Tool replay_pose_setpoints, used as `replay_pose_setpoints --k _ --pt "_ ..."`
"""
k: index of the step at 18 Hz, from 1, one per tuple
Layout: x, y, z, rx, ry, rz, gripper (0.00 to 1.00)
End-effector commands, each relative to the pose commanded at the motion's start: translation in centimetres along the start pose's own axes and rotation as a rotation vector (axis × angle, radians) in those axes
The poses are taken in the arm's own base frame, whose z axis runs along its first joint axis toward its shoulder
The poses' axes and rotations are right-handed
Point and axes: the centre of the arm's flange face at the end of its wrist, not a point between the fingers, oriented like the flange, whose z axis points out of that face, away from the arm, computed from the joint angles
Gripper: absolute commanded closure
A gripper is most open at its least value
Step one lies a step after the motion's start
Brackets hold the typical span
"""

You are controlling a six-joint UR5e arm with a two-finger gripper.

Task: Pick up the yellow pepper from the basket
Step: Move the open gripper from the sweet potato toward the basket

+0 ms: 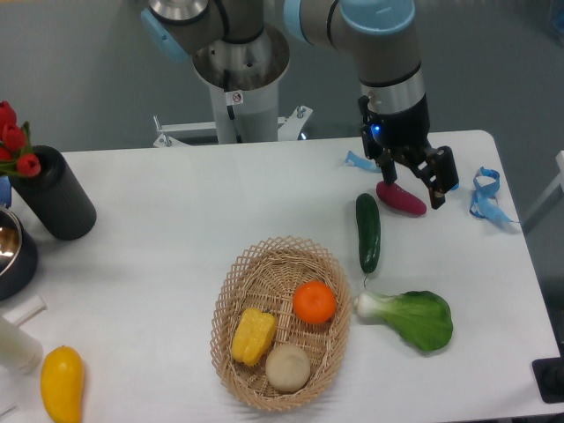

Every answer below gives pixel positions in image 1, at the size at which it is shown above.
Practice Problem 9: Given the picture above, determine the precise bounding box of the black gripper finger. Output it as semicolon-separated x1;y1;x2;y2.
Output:
377;152;397;184
412;145;459;210

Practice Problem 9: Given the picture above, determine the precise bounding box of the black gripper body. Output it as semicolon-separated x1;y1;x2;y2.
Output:
358;95;430;172

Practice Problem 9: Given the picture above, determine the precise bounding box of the yellow bell pepper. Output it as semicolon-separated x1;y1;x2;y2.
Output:
231;308;278;367

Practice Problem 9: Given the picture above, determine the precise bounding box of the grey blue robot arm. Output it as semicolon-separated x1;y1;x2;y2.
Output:
141;1;458;208

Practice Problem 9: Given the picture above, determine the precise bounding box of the woven wicker basket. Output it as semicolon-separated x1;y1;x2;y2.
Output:
211;236;351;412

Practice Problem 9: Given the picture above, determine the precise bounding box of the purple sweet potato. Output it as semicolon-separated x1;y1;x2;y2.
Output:
375;182;427;217

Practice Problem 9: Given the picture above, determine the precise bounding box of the green cucumber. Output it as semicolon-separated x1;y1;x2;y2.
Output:
355;193;382;286

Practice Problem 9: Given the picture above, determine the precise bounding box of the green bok choy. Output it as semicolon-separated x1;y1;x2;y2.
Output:
353;291;454;353

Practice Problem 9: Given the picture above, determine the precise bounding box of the orange fruit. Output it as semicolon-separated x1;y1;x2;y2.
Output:
293;280;337;324

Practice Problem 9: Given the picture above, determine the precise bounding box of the beige round bun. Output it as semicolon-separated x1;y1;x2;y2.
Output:
265;345;311;392

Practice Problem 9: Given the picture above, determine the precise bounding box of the black device at table edge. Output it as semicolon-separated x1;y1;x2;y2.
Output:
532;357;563;404

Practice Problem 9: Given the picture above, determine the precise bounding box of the black cylindrical vase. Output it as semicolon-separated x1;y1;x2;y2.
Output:
10;145;97;241

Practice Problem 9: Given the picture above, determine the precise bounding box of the red tulip bouquet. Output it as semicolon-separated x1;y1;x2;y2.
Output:
1;100;41;178

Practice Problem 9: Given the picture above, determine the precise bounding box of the dark metal bowl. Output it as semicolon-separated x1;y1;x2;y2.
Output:
1;206;38;301

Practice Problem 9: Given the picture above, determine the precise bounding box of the blue object at left edge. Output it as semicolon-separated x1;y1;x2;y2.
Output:
0;176;12;208

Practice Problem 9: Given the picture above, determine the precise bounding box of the yellow mango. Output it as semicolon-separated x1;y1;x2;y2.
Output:
41;345;85;423

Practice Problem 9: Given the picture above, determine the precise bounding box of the white small box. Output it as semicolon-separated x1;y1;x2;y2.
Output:
2;295;47;326

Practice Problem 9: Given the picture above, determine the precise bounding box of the white plastic bottle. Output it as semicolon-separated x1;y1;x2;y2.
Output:
0;316;43;375

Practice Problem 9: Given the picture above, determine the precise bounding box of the blue lanyard strap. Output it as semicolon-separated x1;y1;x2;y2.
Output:
468;166;521;226

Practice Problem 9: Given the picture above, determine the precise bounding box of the white frame at right edge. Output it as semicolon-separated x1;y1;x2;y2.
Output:
521;151;563;234

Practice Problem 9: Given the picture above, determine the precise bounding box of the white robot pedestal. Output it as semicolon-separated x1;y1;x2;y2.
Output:
153;24;313;147

